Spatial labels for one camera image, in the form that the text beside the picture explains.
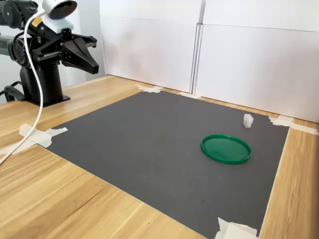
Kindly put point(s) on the small white plastic terminal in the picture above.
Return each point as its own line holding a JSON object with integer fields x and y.
{"x": 248, "y": 122}

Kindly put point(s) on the round green lid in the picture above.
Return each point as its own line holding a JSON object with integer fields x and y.
{"x": 225, "y": 149}

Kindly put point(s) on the white partition panel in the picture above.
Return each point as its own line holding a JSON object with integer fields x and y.
{"x": 261, "y": 67}
{"x": 149, "y": 49}

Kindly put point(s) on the white masking tape patch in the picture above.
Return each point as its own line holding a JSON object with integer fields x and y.
{"x": 234, "y": 230}
{"x": 149, "y": 89}
{"x": 281, "y": 121}
{"x": 47, "y": 135}

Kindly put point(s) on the dark grey mat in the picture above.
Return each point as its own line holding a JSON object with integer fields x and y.
{"x": 149, "y": 149}

